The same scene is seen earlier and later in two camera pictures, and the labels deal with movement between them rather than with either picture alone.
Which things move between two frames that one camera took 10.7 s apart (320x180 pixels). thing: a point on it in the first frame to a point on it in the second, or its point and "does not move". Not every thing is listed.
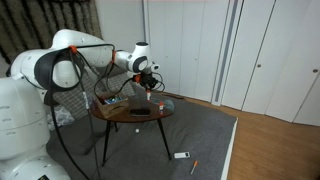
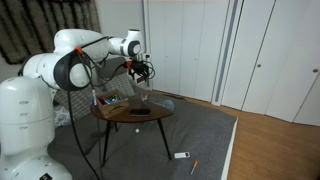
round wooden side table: (139, 109) does not move
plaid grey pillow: (95, 84) does not move
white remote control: (179, 155) does not move
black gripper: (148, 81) to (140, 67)
